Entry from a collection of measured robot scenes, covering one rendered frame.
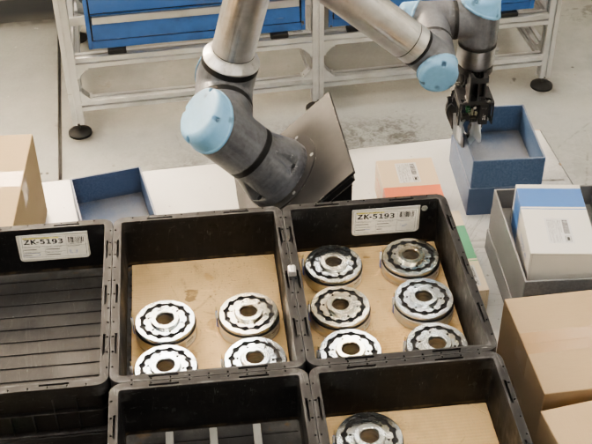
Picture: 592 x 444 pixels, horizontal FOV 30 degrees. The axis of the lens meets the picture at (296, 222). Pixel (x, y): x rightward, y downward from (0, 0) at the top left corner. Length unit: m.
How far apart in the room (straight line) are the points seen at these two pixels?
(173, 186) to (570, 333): 0.97
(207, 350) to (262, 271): 0.22
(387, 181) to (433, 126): 1.57
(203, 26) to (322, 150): 1.60
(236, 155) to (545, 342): 0.68
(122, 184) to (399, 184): 0.59
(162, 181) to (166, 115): 1.50
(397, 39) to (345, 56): 2.26
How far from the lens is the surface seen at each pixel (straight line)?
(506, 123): 2.48
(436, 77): 2.02
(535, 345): 1.86
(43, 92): 4.15
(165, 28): 3.70
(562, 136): 3.89
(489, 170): 2.30
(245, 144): 2.11
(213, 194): 2.40
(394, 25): 1.98
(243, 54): 2.15
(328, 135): 2.18
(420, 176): 2.33
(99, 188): 2.40
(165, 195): 2.41
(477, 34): 2.16
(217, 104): 2.09
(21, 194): 2.15
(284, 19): 3.73
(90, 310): 1.97
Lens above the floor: 2.16
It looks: 39 degrees down
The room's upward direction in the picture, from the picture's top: 1 degrees counter-clockwise
